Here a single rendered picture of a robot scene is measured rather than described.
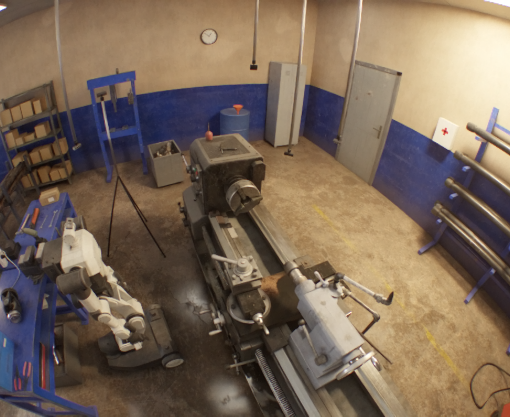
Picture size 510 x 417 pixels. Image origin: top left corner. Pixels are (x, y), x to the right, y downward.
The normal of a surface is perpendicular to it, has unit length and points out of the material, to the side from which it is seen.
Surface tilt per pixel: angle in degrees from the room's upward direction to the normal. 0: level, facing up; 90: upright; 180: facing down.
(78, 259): 41
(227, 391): 0
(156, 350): 0
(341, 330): 0
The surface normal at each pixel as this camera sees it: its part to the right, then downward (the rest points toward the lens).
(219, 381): 0.05, -0.79
